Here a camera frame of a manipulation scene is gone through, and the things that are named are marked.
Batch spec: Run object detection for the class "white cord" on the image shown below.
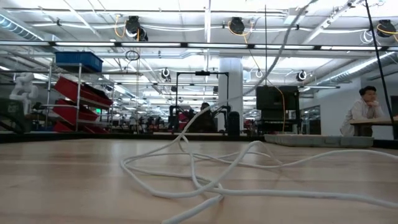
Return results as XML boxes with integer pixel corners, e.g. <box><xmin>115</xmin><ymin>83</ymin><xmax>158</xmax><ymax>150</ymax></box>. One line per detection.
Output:
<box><xmin>119</xmin><ymin>0</ymin><xmax>398</xmax><ymax>224</ymax></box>

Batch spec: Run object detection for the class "red plastic bin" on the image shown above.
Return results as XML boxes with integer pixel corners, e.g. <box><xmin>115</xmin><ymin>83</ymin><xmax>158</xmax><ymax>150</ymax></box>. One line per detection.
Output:
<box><xmin>52</xmin><ymin>98</ymin><xmax>99</xmax><ymax>124</ymax></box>
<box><xmin>53</xmin><ymin>76</ymin><xmax>114</xmax><ymax>109</ymax></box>
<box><xmin>52</xmin><ymin>120</ymin><xmax>109</xmax><ymax>134</ymax></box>

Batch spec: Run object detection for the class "grey plastic tool case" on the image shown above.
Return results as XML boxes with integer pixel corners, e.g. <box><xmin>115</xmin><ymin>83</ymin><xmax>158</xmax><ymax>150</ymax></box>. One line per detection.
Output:
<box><xmin>264</xmin><ymin>133</ymin><xmax>375</xmax><ymax>149</ymax></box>

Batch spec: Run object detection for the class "LED light bar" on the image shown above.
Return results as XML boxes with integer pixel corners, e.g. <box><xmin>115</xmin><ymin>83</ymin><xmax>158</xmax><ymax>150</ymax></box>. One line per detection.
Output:
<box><xmin>0</xmin><ymin>40</ymin><xmax>398</xmax><ymax>52</ymax></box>

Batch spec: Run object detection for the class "metal shelf rack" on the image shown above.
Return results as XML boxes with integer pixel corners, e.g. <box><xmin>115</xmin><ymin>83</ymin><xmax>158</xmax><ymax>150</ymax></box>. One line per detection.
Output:
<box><xmin>40</xmin><ymin>62</ymin><xmax>116</xmax><ymax>135</ymax></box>

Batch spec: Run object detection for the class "black camera gantry frame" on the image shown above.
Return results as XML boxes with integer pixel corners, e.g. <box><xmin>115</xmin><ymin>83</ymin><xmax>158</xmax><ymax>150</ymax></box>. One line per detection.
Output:
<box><xmin>175</xmin><ymin>70</ymin><xmax>230</xmax><ymax>134</ymax></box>

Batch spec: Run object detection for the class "black ceiling cable reel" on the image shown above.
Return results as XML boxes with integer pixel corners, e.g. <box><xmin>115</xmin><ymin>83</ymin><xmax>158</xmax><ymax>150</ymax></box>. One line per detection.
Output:
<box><xmin>375</xmin><ymin>19</ymin><xmax>398</xmax><ymax>39</ymax></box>
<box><xmin>228</xmin><ymin>16</ymin><xmax>246</xmax><ymax>35</ymax></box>
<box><xmin>124</xmin><ymin>14</ymin><xmax>149</xmax><ymax>42</ymax></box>

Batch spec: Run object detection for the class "yellow hanging cable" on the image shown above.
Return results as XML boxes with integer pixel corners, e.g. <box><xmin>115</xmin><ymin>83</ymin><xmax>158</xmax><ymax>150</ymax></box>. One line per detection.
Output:
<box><xmin>272</xmin><ymin>85</ymin><xmax>287</xmax><ymax>134</ymax></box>

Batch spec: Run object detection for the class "wooden desk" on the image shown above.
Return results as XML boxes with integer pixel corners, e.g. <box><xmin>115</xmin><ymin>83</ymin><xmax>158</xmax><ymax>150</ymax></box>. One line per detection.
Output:
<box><xmin>349</xmin><ymin>117</ymin><xmax>398</xmax><ymax>138</ymax></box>

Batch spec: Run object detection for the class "white pillar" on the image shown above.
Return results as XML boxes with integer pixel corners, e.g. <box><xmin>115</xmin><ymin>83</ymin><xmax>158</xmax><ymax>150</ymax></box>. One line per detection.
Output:
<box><xmin>217</xmin><ymin>57</ymin><xmax>244</xmax><ymax>132</ymax></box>

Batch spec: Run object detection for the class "black display screen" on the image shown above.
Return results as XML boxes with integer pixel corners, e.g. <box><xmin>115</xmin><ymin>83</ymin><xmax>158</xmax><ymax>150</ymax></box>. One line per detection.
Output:
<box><xmin>255</xmin><ymin>85</ymin><xmax>301</xmax><ymax>120</ymax></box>

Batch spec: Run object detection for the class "blue plastic bin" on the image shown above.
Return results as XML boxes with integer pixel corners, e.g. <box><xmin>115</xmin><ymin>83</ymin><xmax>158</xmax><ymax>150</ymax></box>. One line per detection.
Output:
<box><xmin>55</xmin><ymin>51</ymin><xmax>104</xmax><ymax>73</ymax></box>

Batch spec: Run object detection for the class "black cylindrical stand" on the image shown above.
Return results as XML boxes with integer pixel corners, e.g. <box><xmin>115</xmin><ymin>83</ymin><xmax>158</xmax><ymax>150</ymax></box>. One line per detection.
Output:
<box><xmin>226</xmin><ymin>110</ymin><xmax>241</xmax><ymax>137</ymax></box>

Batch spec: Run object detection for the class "person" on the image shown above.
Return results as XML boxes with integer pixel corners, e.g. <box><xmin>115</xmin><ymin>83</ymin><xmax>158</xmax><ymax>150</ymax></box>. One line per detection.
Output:
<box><xmin>339</xmin><ymin>85</ymin><xmax>386</xmax><ymax>138</ymax></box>
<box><xmin>188</xmin><ymin>101</ymin><xmax>219</xmax><ymax>133</ymax></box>

